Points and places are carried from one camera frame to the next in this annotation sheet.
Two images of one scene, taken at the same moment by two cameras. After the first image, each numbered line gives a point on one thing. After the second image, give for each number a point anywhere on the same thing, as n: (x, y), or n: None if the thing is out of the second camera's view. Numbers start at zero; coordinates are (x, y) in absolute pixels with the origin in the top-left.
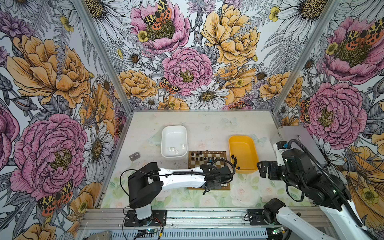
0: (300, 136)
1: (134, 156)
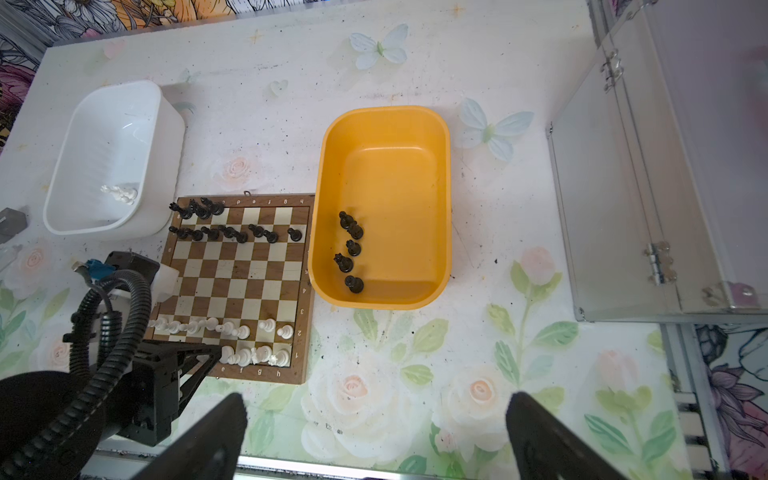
0: (660, 162)
1: (12, 222)
